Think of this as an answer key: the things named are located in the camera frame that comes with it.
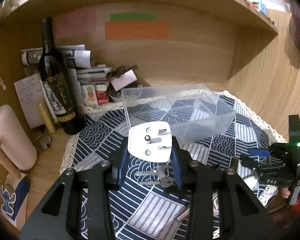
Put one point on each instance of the green sticky note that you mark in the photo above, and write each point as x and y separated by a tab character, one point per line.
132	16

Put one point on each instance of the yellow candle stick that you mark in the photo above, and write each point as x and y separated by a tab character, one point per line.
45	115

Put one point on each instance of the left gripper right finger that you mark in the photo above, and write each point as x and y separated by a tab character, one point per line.
241	214

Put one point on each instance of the blue cartoon sticker card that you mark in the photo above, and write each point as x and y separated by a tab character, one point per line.
14	195

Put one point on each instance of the white handwritten note paper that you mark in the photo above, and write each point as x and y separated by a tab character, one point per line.
29	92

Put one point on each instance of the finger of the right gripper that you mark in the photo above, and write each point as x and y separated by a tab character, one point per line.
259	152
245	161

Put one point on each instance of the dark wine bottle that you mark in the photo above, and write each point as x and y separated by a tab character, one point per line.
54	75

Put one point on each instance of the pink sticky note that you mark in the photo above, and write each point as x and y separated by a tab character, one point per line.
77	22

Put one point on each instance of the clear plastic organizer box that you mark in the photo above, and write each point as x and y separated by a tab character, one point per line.
194	112

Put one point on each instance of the stack of papers and books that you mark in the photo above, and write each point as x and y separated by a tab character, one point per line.
80	70

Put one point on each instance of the orange sticky note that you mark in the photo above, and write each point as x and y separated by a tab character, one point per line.
137	30

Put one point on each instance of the white travel plug adapter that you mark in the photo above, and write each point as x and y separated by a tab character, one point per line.
151	141

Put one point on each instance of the blue white patterned tablecloth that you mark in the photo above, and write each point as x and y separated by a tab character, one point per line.
153	212

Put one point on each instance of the person's right hand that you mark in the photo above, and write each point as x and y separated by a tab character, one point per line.
285	192

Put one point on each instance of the white folded card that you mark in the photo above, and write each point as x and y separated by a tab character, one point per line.
124	80

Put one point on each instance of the silver keys bunch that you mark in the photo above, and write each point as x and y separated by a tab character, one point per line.
162	173

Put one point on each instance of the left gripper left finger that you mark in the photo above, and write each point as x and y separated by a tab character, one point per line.
58	214

